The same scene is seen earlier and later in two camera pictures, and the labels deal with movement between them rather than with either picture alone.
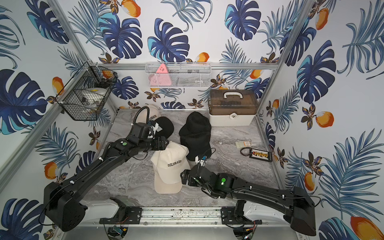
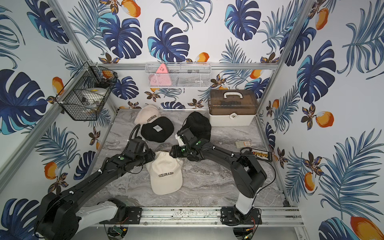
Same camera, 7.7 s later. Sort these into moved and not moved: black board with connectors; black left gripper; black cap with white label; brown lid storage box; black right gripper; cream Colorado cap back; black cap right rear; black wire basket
Moved: black left gripper; black right gripper
Not moved: black cap right rear; black wire basket; brown lid storage box; black board with connectors; black cap with white label; cream Colorado cap back
